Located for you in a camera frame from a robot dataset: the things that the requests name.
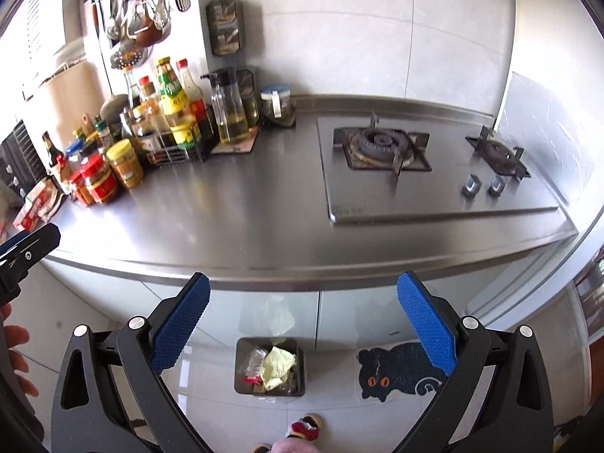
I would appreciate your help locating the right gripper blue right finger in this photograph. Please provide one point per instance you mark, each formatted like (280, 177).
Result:
(517, 412)

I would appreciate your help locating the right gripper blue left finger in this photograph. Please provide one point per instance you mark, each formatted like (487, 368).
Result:
(88, 413)

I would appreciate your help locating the cream yellow plastic bag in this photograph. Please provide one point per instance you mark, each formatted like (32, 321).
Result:
(276, 368)

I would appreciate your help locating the red white carton box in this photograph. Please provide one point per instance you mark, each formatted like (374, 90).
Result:
(253, 367)

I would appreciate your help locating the black trash bin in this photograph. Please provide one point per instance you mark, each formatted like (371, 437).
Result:
(295, 385)

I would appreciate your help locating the left hand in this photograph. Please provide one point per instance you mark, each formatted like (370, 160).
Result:
(14, 336)

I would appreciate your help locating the red snack package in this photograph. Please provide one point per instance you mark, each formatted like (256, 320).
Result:
(41, 204)

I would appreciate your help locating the black cat floor mat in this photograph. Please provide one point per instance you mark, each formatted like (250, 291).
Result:
(404, 367)

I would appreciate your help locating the red lid chili jar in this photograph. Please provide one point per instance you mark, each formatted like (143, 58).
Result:
(99, 178)

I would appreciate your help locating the yellow lid sauce jar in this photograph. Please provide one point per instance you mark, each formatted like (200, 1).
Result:
(124, 161)

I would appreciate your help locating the left red patterned slipper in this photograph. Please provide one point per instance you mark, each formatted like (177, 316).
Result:
(262, 448)

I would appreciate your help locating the red patterned slipper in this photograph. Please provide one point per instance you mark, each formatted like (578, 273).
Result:
(307, 428)
(262, 448)

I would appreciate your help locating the wooden cutting board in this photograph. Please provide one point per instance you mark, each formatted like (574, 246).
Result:
(68, 101)

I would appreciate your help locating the pink fleece trouser legs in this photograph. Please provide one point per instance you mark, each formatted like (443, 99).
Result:
(293, 445)

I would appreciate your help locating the right red patterned slipper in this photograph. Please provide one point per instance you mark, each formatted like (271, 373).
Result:
(307, 428)

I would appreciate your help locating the yellow green seasoning bottle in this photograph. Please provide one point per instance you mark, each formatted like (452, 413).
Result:
(176, 106)

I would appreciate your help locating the right stove knob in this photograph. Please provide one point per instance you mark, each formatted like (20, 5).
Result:
(496, 186)

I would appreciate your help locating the stove knob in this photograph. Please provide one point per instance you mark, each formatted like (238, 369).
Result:
(496, 186)
(471, 186)

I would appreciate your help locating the left stove knob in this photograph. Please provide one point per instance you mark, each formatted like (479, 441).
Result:
(471, 186)

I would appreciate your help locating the red cap soy bottle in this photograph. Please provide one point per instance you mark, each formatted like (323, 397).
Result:
(197, 99)

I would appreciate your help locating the hanging perforated ladle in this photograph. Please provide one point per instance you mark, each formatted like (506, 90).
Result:
(125, 51)

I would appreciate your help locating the right gas burner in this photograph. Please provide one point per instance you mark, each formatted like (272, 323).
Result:
(503, 160)

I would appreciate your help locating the gas burner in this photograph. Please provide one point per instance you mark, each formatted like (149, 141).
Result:
(503, 160)
(372, 148)

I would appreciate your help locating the glass oil dispenser bottle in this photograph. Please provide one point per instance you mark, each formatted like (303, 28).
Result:
(227, 105)

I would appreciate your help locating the brown hanging ladle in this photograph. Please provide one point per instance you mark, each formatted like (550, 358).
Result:
(145, 33)

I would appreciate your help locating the left gas burner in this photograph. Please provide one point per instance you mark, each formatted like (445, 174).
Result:
(372, 148)

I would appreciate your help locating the blue lid glass jar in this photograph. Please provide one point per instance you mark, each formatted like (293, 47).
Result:
(277, 105)

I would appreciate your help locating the black wire condiment rack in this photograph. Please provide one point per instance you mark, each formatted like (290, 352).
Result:
(160, 149)

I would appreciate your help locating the wall mounted spice box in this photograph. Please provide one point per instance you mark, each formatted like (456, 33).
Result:
(226, 26)

